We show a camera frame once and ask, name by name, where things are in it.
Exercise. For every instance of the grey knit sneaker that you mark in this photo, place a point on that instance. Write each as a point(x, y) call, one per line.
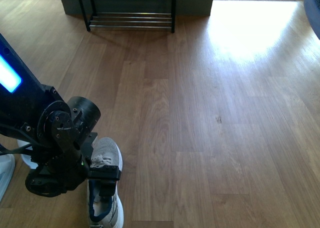
point(104, 211)

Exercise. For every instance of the black metal shoe rack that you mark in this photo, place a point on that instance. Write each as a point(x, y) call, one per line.
point(129, 14)

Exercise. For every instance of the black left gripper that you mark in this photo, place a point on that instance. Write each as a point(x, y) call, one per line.
point(61, 174)

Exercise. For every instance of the blue upholstered seat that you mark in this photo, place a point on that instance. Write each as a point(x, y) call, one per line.
point(312, 11)

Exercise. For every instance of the light blue slide sandal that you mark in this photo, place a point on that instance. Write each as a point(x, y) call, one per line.
point(7, 166)
point(27, 158)

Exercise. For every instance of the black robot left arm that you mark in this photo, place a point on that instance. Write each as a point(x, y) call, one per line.
point(58, 134)

